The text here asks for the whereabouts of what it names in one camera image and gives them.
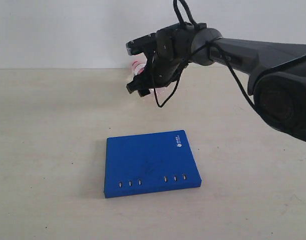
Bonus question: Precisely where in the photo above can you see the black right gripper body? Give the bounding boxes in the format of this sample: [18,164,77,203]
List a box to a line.
[145,23,195,83]

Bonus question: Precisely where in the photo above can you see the clear plastic water bottle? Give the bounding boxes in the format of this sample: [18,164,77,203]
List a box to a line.
[127,59,177,95]

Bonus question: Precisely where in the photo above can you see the blue ring binder notebook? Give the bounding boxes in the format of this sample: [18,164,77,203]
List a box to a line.
[104,129,202,199]

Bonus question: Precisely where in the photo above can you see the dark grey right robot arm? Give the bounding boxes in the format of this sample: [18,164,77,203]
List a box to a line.
[126,22,306,142]

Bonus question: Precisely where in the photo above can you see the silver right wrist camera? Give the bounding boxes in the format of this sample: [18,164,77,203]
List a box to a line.
[126,33,157,56]

